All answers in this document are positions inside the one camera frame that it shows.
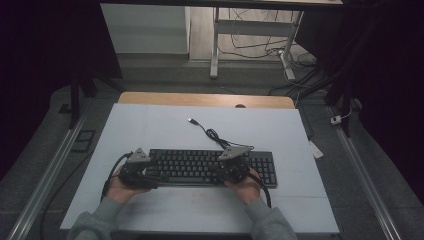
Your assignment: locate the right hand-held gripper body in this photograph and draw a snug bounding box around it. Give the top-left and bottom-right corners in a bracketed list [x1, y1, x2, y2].
[214, 145, 253, 186]

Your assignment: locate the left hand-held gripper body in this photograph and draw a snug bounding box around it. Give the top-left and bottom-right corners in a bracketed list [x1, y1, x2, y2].
[118, 147, 161, 190]

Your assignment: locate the black computer keyboard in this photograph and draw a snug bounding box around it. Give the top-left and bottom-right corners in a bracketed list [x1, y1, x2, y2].
[146, 148, 278, 189]

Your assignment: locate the person's left hand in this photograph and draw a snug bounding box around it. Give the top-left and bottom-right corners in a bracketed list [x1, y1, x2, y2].
[105, 166, 151, 205]

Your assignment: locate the person's right hand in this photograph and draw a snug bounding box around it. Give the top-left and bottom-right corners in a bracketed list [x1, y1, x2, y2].
[223, 168, 263, 206]

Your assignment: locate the white paper tag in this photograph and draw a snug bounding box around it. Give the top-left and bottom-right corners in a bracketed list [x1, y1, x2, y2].
[308, 139, 324, 159]

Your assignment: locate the black metal stand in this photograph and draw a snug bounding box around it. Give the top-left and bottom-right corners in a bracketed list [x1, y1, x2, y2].
[58, 66, 126, 129]
[293, 66, 354, 138]

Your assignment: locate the white cabinet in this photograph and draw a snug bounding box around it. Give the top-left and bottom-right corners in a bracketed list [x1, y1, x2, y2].
[100, 3, 191, 55]

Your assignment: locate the left hand-held gripper black cable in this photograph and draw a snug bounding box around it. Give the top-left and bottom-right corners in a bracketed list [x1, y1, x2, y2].
[100, 151, 134, 203]

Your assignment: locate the hand-held gripper black cable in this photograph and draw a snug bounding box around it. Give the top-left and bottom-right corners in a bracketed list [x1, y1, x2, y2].
[248, 171, 273, 209]
[100, 151, 134, 203]

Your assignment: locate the right hand-held gripper black cable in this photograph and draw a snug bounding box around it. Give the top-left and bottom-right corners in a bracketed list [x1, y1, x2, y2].
[248, 171, 273, 209]

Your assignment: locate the black keyboard usb cable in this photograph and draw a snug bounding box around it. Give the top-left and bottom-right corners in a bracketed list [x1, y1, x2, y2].
[187, 117, 255, 151]

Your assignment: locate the black rectangular floor frame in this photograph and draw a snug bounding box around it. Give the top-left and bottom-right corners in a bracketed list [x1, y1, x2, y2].
[71, 129, 96, 154]

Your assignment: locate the metal floor rail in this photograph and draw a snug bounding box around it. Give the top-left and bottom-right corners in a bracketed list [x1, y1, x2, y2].
[328, 106, 404, 240]
[6, 109, 88, 240]

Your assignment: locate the tangle of floor cables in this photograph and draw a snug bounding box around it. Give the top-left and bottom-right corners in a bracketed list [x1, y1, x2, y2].
[218, 8, 318, 68]

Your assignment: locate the white desk frame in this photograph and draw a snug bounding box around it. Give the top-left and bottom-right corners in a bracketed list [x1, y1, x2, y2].
[209, 6, 304, 81]

